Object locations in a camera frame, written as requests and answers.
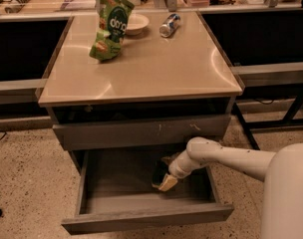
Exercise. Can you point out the grey drawer cabinet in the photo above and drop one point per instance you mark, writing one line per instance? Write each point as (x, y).
(152, 78)

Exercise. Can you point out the open middle drawer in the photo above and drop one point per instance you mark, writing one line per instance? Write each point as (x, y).
(116, 193)

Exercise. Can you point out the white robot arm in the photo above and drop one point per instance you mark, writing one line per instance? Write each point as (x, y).
(281, 172)

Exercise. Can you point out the closed top drawer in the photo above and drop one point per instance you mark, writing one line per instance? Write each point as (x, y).
(138, 132)

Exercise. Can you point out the green snack bag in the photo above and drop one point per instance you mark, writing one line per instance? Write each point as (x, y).
(113, 24)

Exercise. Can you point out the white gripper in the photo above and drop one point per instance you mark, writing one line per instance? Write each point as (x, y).
(175, 169)

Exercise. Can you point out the green and yellow sponge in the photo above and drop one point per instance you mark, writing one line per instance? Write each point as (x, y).
(159, 174)

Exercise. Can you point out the silver soda can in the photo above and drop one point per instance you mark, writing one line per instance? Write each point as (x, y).
(170, 24)

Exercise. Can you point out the black table leg stand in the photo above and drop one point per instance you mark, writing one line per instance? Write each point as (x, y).
(288, 120)

